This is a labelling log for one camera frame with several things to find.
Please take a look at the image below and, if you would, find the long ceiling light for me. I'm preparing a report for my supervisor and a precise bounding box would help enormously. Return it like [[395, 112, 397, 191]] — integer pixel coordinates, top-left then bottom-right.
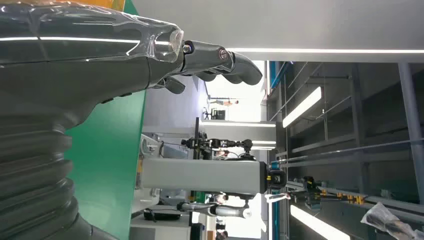
[[290, 204, 351, 240], [282, 86, 323, 129]]

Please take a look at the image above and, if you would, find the plastic wrapped dark object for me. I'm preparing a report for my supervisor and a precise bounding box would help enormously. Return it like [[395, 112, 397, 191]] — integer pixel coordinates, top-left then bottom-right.
[[360, 202, 424, 240]]

